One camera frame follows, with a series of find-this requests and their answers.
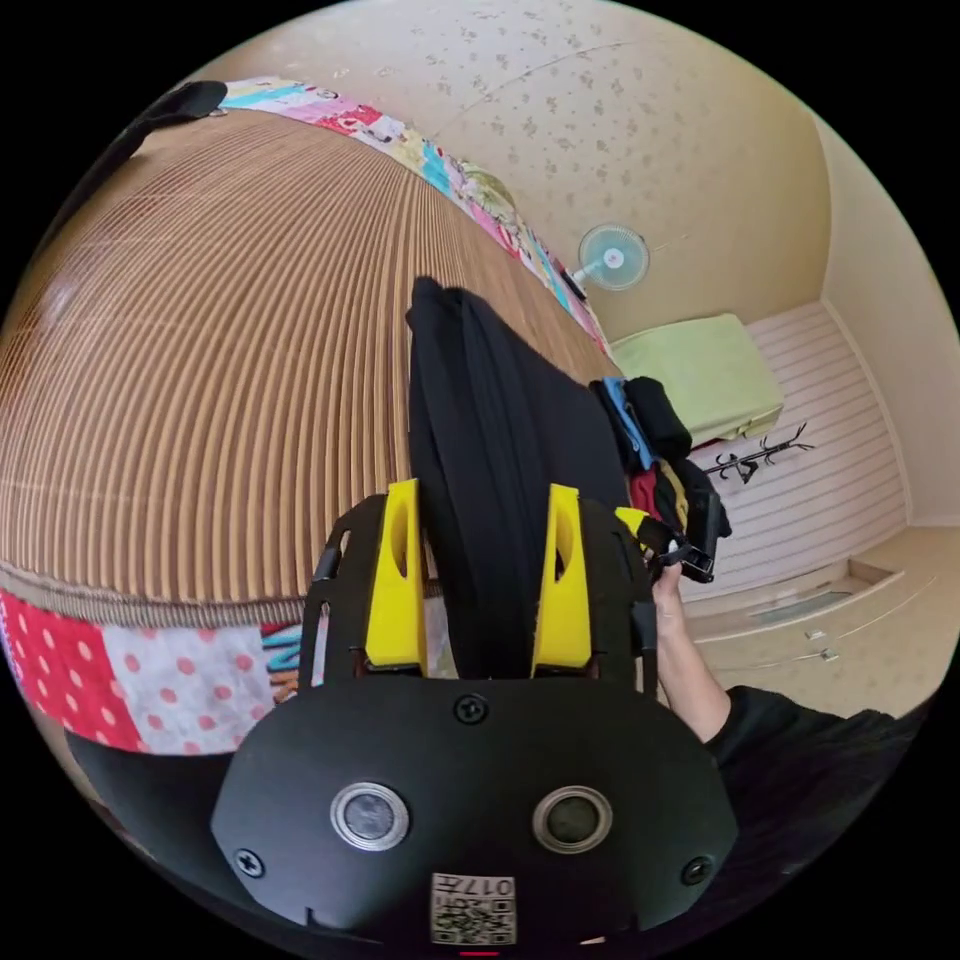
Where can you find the person's right hand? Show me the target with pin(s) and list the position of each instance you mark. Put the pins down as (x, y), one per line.
(666, 596)

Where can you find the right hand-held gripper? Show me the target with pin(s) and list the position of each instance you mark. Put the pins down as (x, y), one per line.
(697, 536)

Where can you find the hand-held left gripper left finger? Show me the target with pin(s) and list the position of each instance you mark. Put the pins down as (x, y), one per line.
(394, 592)

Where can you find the black long pants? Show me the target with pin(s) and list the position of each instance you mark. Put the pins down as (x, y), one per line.
(495, 450)

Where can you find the person's right forearm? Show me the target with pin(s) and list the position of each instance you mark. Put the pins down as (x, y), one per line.
(691, 679)

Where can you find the green covered box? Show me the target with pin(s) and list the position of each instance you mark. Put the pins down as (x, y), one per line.
(697, 371)

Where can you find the bed with woven mat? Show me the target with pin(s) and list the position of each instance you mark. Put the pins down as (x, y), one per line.
(202, 360)

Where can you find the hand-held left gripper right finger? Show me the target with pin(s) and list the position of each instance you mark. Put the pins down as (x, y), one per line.
(564, 600)

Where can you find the black coat rack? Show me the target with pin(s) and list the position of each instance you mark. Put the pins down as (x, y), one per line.
(757, 457)

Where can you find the pale blue electric fan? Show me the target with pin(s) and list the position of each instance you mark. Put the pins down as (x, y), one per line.
(613, 256)

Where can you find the beige cupboard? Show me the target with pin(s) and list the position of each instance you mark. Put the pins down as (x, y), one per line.
(832, 622)

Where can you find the pile of clothes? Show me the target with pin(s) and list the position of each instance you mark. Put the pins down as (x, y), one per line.
(654, 420)

